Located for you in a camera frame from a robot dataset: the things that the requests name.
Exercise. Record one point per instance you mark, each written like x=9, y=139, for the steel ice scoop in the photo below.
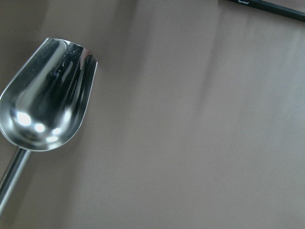
x=44, y=105

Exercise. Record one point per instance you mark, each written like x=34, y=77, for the black stand bar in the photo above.
x=273, y=8

